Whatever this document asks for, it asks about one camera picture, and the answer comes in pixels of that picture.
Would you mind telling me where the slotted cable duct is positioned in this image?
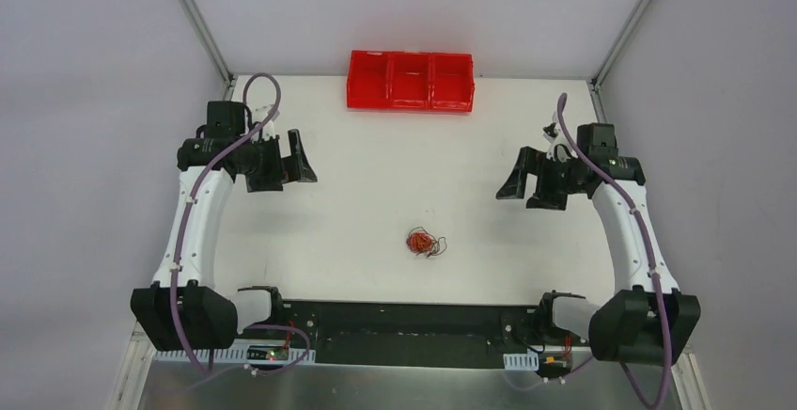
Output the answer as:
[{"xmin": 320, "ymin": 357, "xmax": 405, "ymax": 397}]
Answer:
[
  {"xmin": 154, "ymin": 340, "xmax": 316, "ymax": 366},
  {"xmin": 503, "ymin": 351, "xmax": 539, "ymax": 371}
]

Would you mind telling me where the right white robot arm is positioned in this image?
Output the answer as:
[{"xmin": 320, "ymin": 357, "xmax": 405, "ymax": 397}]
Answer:
[{"xmin": 495, "ymin": 123, "xmax": 701, "ymax": 366}]

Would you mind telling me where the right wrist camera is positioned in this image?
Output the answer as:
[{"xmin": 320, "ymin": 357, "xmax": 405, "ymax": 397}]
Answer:
[{"xmin": 543, "ymin": 122, "xmax": 572, "ymax": 163}]

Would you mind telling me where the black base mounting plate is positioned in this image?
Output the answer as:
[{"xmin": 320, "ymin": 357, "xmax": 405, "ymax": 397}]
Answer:
[{"xmin": 268, "ymin": 300, "xmax": 585, "ymax": 369}]

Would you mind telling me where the left slotted cable duct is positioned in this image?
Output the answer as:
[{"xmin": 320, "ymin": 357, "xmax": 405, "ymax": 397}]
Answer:
[{"xmin": 154, "ymin": 340, "xmax": 316, "ymax": 366}]

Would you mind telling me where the right slotted cable duct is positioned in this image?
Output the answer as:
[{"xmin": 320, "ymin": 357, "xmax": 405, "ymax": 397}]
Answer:
[{"xmin": 503, "ymin": 351, "xmax": 539, "ymax": 371}]

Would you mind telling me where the red three-compartment bin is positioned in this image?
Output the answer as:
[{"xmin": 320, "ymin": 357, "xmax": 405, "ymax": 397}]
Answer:
[{"xmin": 346, "ymin": 50, "xmax": 475, "ymax": 113}]

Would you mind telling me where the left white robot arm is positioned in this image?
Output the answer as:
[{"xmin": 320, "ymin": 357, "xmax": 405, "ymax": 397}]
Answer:
[{"xmin": 131, "ymin": 101, "xmax": 317, "ymax": 352}]

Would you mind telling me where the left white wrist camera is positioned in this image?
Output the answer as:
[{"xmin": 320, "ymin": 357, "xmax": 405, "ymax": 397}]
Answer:
[{"xmin": 250, "ymin": 104, "xmax": 280, "ymax": 140}]

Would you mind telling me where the orange tangled cable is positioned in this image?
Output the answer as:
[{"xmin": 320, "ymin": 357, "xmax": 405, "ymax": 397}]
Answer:
[{"xmin": 405, "ymin": 228, "xmax": 437, "ymax": 257}]

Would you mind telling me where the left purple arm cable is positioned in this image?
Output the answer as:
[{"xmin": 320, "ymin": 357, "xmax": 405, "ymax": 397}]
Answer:
[{"xmin": 163, "ymin": 72, "xmax": 311, "ymax": 378}]

